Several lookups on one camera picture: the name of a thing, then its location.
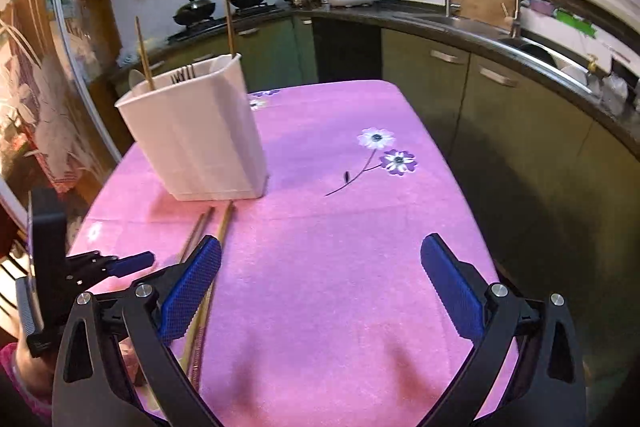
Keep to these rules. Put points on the clear plastic spoon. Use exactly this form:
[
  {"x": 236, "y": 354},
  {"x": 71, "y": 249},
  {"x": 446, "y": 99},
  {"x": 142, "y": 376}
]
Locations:
[{"x": 137, "y": 82}]

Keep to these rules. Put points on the wooden chopstick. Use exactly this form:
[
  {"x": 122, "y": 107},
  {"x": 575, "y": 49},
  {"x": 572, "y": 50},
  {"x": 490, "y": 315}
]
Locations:
[
  {"x": 196, "y": 234},
  {"x": 230, "y": 29},
  {"x": 192, "y": 354},
  {"x": 143, "y": 55}
]

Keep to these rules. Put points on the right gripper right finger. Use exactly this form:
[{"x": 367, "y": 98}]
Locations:
[{"x": 525, "y": 365}]

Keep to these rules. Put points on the pink floral tablecloth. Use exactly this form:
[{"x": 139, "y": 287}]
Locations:
[{"x": 322, "y": 314}]

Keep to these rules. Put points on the steel sink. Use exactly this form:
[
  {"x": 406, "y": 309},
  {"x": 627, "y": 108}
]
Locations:
[{"x": 558, "y": 63}]

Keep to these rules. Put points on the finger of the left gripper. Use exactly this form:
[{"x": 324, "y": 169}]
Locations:
[{"x": 121, "y": 267}]

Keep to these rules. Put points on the person's left hand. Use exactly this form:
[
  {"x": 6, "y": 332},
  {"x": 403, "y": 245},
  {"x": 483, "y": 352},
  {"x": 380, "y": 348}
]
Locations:
[{"x": 35, "y": 375}]

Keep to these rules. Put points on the white plastic utensil holder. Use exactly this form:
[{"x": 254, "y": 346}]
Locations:
[{"x": 199, "y": 135}]

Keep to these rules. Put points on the small steel pot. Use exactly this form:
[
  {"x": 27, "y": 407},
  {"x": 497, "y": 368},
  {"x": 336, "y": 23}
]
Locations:
[{"x": 301, "y": 4}]

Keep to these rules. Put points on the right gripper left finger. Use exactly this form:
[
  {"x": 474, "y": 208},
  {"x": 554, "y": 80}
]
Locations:
[{"x": 91, "y": 384}]

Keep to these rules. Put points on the black plastic fork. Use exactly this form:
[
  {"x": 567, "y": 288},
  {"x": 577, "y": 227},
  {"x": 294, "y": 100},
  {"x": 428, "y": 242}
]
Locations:
[{"x": 183, "y": 74}]

